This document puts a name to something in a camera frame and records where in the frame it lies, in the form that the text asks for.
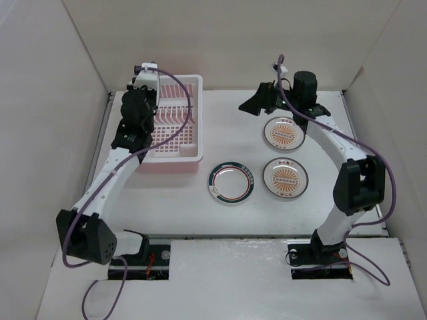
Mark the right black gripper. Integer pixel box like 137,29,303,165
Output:
238,80,300,116

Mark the orange sunburst plate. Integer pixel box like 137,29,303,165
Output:
263,117,305,151
262,157,309,199

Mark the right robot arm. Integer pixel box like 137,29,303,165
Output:
238,71,386,264

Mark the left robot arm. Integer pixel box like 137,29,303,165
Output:
56,85,157,265

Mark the pink plastic dish rack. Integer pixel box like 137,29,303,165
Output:
128,74,205,174

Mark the white plate green red rim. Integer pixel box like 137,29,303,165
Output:
207,161,255,205

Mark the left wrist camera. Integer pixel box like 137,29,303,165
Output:
131,61,160,103

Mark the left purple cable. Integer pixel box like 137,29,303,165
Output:
63,65,194,317

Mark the purple cable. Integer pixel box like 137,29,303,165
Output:
275,54,396,287
63,65,194,317

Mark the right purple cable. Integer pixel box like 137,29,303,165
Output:
275,54,396,287

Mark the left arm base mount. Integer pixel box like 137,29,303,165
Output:
123,243,171,281

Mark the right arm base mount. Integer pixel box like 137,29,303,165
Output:
286,242,353,280

